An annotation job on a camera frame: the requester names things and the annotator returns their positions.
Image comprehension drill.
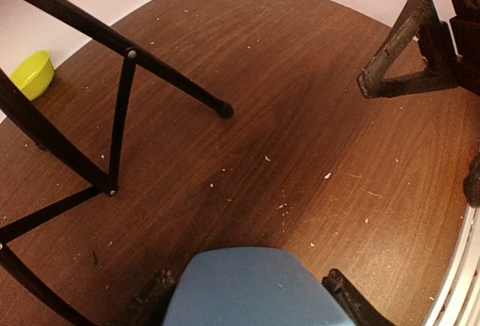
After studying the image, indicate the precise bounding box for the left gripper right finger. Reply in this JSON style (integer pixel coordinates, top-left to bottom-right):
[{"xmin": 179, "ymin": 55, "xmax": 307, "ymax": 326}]
[{"xmin": 322, "ymin": 268, "xmax": 390, "ymax": 326}]

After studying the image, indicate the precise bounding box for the front aluminium rail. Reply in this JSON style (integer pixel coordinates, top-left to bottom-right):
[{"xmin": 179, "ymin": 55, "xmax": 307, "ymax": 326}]
[{"xmin": 423, "ymin": 206, "xmax": 479, "ymax": 326}]

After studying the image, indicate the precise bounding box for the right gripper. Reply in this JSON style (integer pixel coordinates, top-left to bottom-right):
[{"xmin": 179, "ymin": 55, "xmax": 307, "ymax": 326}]
[{"xmin": 357, "ymin": 0, "xmax": 479, "ymax": 99}]

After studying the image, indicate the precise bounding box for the blue metronome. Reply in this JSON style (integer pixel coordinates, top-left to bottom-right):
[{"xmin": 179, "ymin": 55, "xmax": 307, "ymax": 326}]
[{"xmin": 163, "ymin": 247, "xmax": 353, "ymax": 326}]

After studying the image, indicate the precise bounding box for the black music stand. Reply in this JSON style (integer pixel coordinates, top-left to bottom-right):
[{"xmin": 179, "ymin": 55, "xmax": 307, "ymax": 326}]
[{"xmin": 9, "ymin": 0, "xmax": 239, "ymax": 325}]

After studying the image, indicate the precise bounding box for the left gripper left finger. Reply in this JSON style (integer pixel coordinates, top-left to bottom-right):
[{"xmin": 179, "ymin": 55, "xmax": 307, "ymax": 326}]
[{"xmin": 123, "ymin": 269, "xmax": 176, "ymax": 325}]

